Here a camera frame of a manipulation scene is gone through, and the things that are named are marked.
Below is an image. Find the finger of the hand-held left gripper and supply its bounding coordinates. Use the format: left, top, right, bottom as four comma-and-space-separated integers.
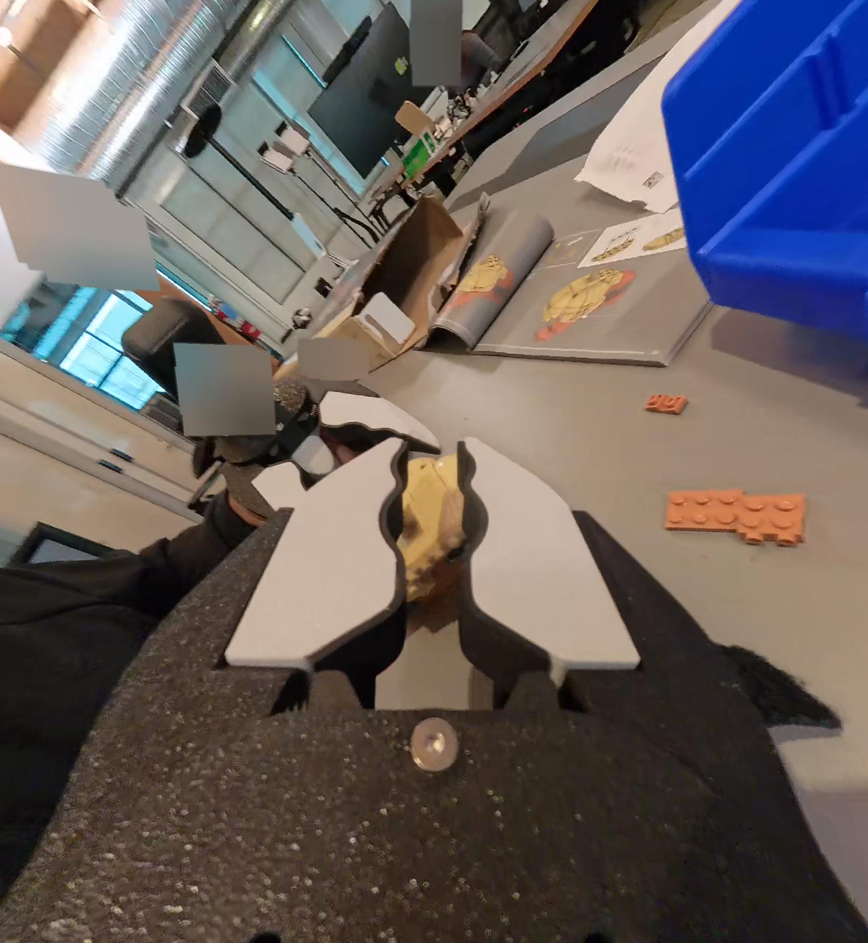
319, 392, 442, 452
252, 441, 336, 511

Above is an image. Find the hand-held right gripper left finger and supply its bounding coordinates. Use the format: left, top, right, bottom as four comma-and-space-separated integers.
225, 438, 407, 673

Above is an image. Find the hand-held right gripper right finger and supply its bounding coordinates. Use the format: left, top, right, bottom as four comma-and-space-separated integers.
456, 437, 642, 673

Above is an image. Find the tan and brown brick model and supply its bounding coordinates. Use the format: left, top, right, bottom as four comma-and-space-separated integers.
393, 453, 479, 635

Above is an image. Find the blue plastic bin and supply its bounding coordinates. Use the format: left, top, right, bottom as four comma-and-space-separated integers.
661, 0, 868, 355

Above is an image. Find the person's left forearm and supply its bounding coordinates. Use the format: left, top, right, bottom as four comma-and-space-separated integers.
0, 508, 287, 943

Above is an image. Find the grey desk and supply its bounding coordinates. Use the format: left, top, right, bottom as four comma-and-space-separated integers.
316, 0, 868, 943

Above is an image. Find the long wood-edged desk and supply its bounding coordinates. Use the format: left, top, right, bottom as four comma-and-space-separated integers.
441, 0, 604, 148

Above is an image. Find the person's left hand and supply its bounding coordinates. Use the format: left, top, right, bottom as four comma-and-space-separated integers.
224, 492, 274, 527

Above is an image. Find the white card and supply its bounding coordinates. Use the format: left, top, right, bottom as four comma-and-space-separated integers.
360, 293, 414, 347

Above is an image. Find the cardboard box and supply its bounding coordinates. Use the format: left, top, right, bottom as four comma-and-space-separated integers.
331, 197, 464, 369

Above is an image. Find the black office chair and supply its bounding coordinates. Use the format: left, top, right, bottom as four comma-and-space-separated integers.
123, 298, 221, 399

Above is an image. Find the large orange brick plate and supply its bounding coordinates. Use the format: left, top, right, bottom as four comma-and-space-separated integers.
664, 488, 807, 546

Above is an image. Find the white cabinet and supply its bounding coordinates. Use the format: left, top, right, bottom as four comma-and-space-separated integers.
0, 346, 214, 517

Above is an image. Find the grey instruction booklet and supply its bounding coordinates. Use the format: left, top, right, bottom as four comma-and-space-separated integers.
419, 210, 715, 368

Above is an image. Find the white device on stand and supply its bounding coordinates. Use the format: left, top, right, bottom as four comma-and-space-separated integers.
257, 121, 313, 174

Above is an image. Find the tan wooden chair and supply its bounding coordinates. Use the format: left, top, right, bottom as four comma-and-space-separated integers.
395, 101, 435, 142

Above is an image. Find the white picture leaflet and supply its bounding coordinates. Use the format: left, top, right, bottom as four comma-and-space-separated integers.
577, 210, 689, 268

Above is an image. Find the black monitor screen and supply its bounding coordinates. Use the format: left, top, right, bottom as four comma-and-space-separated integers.
308, 3, 435, 178

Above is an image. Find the black light stand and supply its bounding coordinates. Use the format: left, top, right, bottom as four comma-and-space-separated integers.
182, 103, 387, 237

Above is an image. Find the white numbered paper sheet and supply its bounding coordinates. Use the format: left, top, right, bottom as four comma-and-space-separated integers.
574, 44, 700, 215

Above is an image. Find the long silver air duct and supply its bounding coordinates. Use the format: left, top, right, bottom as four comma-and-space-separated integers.
36, 0, 273, 185

